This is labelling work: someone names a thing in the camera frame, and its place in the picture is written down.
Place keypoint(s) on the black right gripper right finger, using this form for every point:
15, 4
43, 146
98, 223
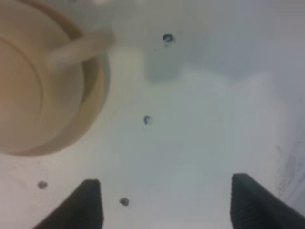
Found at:
254, 207

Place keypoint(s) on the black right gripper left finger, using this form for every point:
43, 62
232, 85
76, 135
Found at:
82, 209

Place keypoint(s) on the beige teapot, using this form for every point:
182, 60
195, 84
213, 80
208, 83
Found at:
41, 75

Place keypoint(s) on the beige teapot saucer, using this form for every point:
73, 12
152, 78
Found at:
94, 90

